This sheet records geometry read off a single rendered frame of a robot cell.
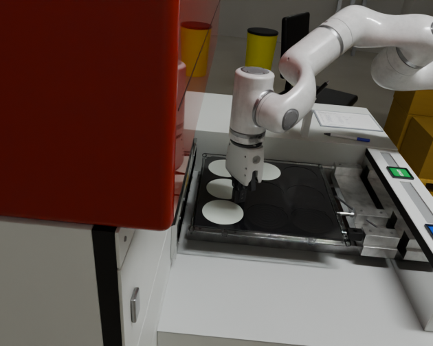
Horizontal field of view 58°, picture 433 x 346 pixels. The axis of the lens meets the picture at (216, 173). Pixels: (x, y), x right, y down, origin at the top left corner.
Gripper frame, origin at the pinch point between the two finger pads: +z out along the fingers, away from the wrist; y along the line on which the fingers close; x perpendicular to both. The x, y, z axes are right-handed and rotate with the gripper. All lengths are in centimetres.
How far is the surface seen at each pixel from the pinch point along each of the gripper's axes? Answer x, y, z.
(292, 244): -7.8, -13.9, 8.4
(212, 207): 7.4, 0.2, 2.0
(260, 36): -239, 317, 36
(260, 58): -242, 315, 61
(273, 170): -18.0, 9.1, 1.9
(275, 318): 8.6, -28.7, 10.0
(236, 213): 3.3, -4.4, 2.0
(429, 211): -34.6, -28.6, -3.6
